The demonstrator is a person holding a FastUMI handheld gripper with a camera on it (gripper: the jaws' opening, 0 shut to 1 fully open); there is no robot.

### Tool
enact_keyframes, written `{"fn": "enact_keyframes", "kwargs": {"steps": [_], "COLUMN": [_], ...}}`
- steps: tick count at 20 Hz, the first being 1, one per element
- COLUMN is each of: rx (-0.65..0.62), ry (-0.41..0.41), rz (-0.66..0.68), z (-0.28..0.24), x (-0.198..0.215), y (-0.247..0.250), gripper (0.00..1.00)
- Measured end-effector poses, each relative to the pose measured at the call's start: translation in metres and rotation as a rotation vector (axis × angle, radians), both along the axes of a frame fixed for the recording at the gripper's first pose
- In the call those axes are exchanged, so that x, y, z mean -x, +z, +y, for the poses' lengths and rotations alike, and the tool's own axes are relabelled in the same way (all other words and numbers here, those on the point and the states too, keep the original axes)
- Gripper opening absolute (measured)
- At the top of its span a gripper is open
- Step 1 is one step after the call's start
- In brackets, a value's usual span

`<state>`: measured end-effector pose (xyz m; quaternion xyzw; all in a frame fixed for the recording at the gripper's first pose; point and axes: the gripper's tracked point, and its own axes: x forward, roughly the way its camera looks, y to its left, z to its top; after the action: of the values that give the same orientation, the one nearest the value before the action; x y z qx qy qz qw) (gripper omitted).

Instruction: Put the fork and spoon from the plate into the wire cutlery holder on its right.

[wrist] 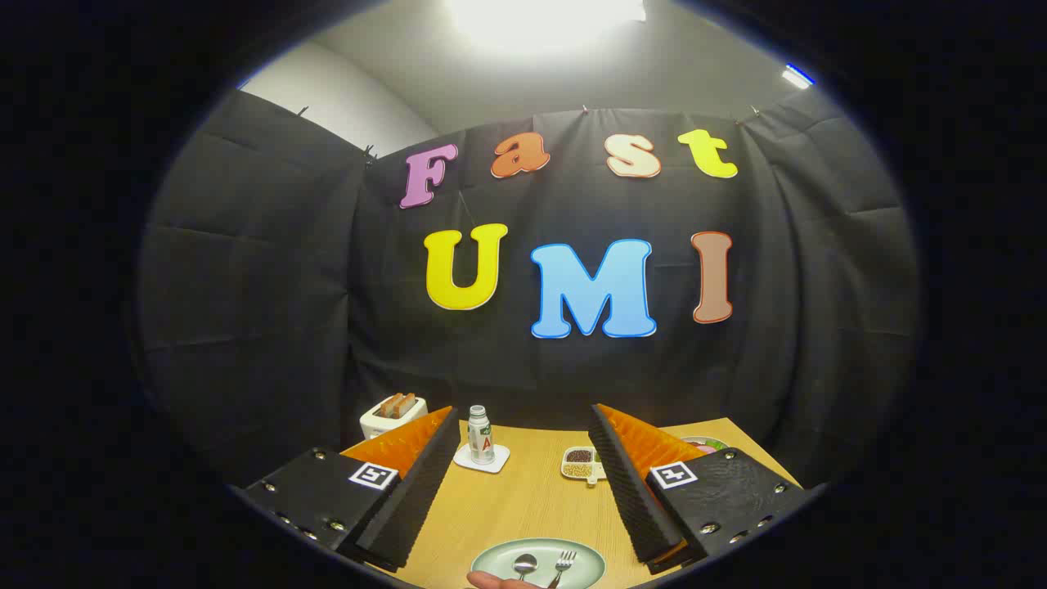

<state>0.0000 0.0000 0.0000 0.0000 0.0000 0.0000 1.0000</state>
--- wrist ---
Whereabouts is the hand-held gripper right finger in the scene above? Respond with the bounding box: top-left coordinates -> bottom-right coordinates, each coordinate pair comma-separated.
587,402 -> 811,575

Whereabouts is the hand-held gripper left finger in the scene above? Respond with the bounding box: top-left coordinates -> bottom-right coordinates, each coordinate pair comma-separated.
244,405 -> 461,573

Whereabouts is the white divided dish of beans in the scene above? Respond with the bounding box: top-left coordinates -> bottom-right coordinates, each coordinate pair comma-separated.
561,446 -> 608,486

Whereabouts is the white toaster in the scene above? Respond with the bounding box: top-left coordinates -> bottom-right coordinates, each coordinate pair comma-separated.
360,394 -> 429,440

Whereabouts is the white labelled bottle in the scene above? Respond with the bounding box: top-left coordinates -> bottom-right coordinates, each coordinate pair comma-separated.
467,405 -> 496,465

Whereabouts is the white square coaster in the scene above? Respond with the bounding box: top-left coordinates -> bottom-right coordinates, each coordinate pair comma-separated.
453,442 -> 510,474

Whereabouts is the pale green plate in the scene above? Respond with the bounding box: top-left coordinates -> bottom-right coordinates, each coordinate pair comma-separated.
470,537 -> 607,589

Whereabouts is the ceiling light panel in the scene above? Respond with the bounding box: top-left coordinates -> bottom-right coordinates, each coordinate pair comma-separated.
446,0 -> 647,50

